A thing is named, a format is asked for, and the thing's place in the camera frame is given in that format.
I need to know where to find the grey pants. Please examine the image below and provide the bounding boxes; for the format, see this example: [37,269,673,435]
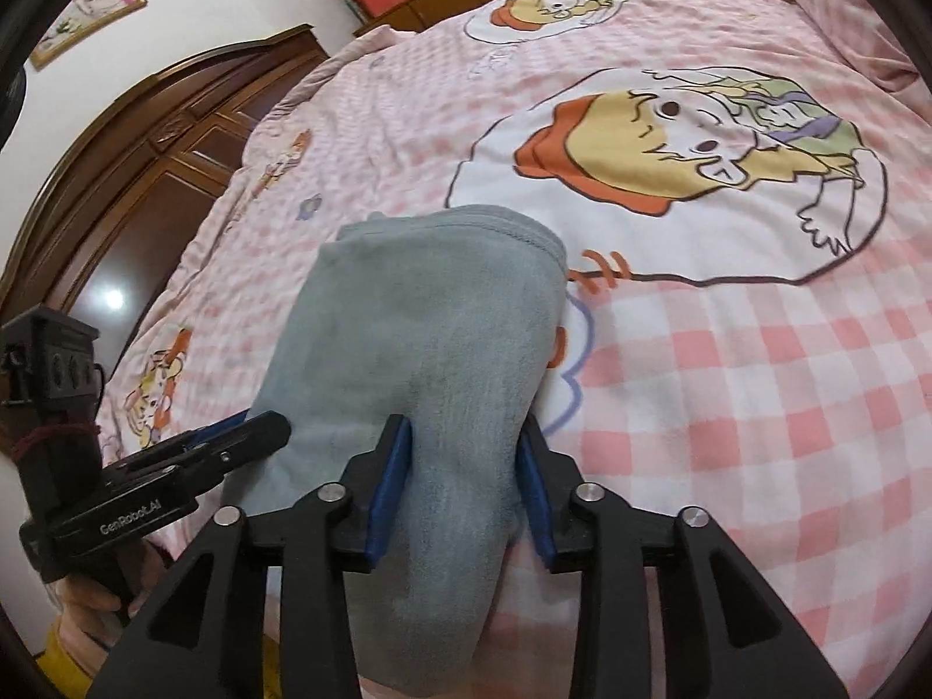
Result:
[223,205,566,697]

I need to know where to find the yellow sleeve forearm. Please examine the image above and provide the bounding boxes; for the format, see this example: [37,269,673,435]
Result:
[36,628,91,699]

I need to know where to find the person's left hand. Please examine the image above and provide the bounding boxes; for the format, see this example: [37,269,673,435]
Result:
[54,541,169,677]

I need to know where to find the dark wooden wardrobe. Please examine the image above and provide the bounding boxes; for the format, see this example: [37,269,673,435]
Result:
[2,24,327,371]

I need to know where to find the pink checked cartoon quilt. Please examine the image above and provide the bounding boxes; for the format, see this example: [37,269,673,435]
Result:
[101,0,930,697]

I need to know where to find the pink checked pillow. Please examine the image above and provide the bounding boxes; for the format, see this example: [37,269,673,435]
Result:
[795,0,930,122]

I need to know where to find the framed wall picture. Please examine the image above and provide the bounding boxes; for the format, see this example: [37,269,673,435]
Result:
[30,0,147,69]

